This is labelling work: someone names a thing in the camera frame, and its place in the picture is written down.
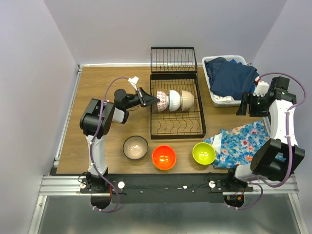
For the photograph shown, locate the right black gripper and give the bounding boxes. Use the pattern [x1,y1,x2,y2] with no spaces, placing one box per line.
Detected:
[235,92,269,117]

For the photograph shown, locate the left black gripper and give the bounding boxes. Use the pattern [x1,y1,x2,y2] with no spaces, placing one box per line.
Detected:
[124,87,160,110]

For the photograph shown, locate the blue patterned bowl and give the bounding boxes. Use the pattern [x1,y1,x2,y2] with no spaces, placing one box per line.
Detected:
[156,91,169,112]

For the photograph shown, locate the white bowl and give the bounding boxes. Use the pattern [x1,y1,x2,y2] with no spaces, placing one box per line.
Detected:
[169,90,181,112]
[180,90,195,111]

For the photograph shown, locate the black wire dish rack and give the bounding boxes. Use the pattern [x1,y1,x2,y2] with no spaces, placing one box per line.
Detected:
[150,46,206,139]

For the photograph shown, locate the dark floral bowl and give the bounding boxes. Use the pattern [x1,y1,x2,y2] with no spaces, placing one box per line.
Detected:
[122,136,149,160]

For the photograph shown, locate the lime green bowl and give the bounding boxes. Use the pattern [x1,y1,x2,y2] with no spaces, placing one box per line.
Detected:
[192,142,216,165]

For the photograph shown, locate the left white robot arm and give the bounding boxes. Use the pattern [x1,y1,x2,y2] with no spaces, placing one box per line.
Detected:
[79,87,160,193]

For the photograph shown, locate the white plastic laundry basket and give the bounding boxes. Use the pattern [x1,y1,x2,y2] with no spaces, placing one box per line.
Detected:
[202,55,255,107]

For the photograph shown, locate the white cloth in basket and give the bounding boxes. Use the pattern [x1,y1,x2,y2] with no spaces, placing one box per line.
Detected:
[214,95,234,102]

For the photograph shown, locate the dark blue jeans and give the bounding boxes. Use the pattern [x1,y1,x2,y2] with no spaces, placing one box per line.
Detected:
[204,57,259,100]

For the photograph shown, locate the blue floral cloth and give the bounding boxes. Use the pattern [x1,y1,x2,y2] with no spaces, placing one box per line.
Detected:
[202,120,271,170]

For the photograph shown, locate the orange bowl centre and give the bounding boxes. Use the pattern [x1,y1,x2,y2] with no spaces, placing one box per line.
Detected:
[152,145,176,171]

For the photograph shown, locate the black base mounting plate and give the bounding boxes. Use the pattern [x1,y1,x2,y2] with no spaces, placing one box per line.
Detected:
[78,173,253,204]

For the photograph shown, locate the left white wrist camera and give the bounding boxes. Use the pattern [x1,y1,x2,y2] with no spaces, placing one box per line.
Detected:
[128,76,139,91]

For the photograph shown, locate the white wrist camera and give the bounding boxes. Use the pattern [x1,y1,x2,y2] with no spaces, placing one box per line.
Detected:
[128,76,139,91]
[253,77,269,97]

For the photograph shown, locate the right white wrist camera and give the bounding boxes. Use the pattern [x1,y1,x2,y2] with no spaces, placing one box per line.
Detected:
[253,77,269,97]

